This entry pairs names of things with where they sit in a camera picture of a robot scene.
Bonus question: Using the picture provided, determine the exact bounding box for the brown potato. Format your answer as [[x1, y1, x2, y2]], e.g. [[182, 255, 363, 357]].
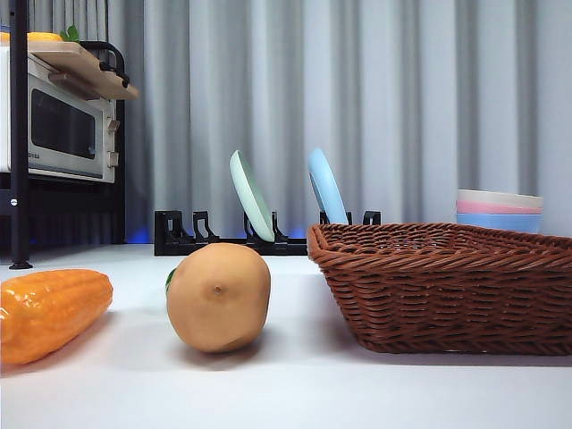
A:
[[166, 242, 273, 354]]

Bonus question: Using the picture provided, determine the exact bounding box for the brown wicker basket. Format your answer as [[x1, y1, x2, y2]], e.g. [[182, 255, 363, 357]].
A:
[[306, 222, 572, 357]]

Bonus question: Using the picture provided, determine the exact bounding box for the orange corn cob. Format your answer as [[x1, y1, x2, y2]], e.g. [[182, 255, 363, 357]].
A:
[[0, 267, 114, 366]]

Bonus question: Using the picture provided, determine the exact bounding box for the pale green plate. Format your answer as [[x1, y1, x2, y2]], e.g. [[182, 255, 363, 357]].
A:
[[229, 149, 276, 243]]

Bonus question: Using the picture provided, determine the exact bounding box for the pale blue plate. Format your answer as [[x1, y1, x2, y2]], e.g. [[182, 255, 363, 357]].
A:
[[307, 147, 349, 226]]

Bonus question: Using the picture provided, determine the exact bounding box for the black plate rack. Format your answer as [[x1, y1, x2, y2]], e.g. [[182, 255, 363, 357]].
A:
[[154, 209, 383, 257]]

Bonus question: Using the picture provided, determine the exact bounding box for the grey curtain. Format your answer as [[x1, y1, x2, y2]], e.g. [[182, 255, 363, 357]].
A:
[[0, 0, 572, 246]]

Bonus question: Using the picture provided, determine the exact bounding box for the pink bowl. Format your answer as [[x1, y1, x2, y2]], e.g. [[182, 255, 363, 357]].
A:
[[456, 199, 544, 215]]

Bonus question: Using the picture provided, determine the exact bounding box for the cream toaster oven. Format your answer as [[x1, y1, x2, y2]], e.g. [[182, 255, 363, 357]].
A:
[[0, 44, 122, 184]]

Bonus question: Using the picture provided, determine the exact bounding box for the wooden cutting board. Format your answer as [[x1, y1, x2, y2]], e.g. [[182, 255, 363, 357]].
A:
[[29, 42, 140, 102]]

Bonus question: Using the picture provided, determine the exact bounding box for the yellow fruit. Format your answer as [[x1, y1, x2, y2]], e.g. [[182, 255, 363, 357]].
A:
[[0, 30, 64, 45]]

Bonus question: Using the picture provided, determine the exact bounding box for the black curved handle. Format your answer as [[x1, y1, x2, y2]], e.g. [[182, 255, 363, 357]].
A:
[[80, 40, 131, 89]]

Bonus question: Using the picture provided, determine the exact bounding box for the black metal shelf frame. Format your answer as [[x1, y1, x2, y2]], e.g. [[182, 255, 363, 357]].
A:
[[0, 0, 129, 270]]

